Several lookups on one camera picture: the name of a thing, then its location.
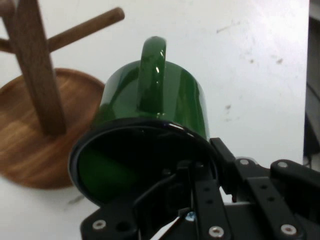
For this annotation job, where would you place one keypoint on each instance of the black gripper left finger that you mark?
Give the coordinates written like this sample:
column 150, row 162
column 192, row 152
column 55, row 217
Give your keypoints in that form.
column 210, row 200

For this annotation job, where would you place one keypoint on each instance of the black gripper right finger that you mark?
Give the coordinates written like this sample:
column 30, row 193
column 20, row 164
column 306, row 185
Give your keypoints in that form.
column 272, row 195

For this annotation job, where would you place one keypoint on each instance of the dark green enamel mug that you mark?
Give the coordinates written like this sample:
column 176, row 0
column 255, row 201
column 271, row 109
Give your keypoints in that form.
column 180, row 100

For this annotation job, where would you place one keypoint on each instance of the brown wooden mug tree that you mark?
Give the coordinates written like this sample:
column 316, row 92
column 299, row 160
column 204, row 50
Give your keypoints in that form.
column 32, row 75

